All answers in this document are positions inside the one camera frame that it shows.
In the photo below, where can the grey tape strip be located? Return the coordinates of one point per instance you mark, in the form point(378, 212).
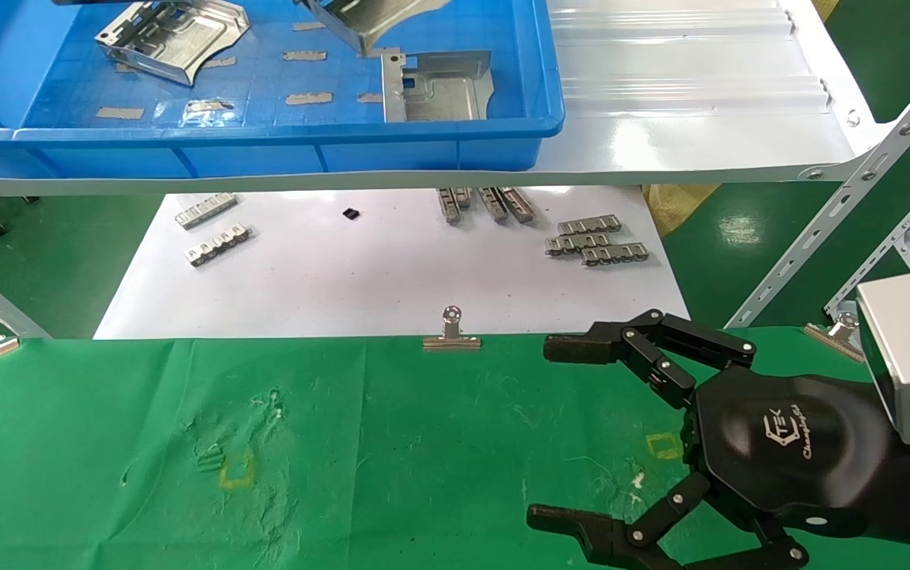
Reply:
point(369, 99)
point(306, 56)
point(219, 62)
point(119, 113)
point(309, 99)
point(309, 26)

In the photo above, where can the tiny black clip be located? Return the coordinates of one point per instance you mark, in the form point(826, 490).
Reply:
point(351, 213)

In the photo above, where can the small notched metal strip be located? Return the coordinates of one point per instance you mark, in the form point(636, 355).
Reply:
point(218, 245)
point(207, 211)
point(614, 255)
point(463, 197)
point(577, 244)
point(589, 226)
point(448, 207)
point(518, 204)
point(494, 206)

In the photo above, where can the white corrugated plastic sheet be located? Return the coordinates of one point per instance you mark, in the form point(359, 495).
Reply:
point(660, 47)

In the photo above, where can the crumpled clear tape piece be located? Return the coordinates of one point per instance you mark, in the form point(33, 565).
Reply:
point(207, 109)

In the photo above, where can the perforated grey rack bar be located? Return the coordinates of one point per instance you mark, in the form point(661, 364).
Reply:
point(898, 237)
point(858, 178)

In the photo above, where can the steel bracket with curved cutout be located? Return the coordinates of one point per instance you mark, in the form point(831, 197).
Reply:
point(375, 20)

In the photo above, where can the green table cloth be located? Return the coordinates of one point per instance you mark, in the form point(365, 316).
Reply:
point(344, 459)

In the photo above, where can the steel bracket with slotted wall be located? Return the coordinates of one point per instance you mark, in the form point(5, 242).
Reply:
point(173, 36)

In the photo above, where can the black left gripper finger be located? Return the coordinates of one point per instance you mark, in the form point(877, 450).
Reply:
point(114, 1)

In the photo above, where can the white board sheet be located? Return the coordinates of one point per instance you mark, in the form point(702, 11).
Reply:
point(344, 277)

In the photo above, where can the flat steel bracket plate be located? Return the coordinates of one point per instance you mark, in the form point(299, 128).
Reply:
point(439, 91)

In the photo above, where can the yellow woven sack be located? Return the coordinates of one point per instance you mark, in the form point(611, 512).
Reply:
point(680, 207)

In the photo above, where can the white metal shelf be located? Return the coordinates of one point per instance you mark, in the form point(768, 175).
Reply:
point(700, 146)

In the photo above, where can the blue plastic tray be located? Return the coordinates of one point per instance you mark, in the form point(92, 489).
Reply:
point(43, 87)

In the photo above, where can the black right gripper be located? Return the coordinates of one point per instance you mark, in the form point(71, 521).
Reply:
point(787, 443)

